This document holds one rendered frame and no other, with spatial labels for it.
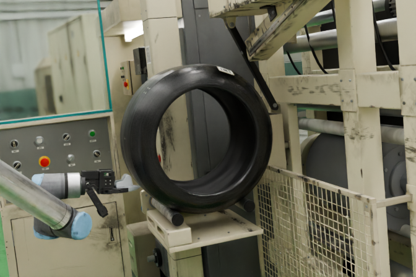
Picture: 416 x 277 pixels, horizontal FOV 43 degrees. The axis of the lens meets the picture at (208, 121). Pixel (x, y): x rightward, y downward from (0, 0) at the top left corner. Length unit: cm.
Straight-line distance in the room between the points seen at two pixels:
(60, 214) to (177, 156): 70
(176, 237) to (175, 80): 56
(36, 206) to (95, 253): 97
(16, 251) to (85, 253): 31
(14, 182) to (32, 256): 101
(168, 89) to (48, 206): 56
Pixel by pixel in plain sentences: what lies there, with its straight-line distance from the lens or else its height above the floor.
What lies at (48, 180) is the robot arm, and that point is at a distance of 190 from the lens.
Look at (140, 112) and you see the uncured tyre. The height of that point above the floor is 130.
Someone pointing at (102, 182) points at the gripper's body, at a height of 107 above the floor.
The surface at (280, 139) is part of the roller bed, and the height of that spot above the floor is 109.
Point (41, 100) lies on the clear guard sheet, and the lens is 253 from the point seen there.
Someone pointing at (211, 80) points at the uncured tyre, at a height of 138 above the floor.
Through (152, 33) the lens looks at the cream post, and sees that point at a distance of 224.
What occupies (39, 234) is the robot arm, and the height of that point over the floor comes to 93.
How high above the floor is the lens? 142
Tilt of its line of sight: 6 degrees down
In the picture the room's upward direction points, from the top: 6 degrees counter-clockwise
